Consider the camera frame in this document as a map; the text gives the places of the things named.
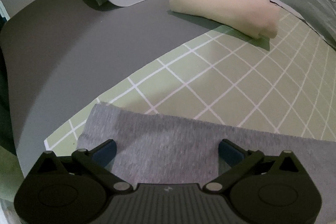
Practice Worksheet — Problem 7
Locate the beige folded garment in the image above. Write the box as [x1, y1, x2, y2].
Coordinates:
[168, 0, 280, 39]

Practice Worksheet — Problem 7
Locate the grey hoodie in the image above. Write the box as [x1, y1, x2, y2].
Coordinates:
[76, 103, 336, 188]

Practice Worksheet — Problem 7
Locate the green checked mat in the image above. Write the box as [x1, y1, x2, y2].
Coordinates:
[43, 9, 336, 153]

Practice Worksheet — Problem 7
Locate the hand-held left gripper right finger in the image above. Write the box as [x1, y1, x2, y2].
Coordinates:
[203, 139, 305, 194]

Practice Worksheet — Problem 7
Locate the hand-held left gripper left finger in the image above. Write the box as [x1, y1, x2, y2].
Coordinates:
[34, 139, 135, 194]

